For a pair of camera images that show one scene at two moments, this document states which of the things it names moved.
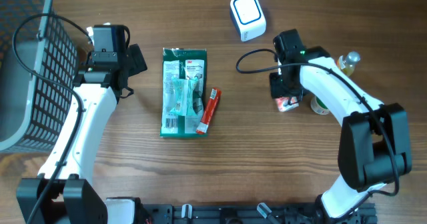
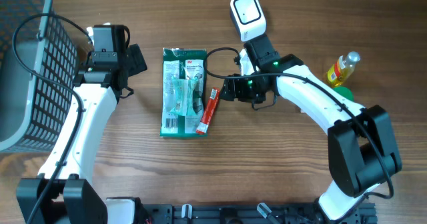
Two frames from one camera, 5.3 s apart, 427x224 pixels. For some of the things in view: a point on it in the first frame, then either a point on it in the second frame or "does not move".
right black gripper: (275, 90) to (234, 90)
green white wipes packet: (184, 92) does not move
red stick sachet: (209, 111) does not move
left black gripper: (135, 59) does not move
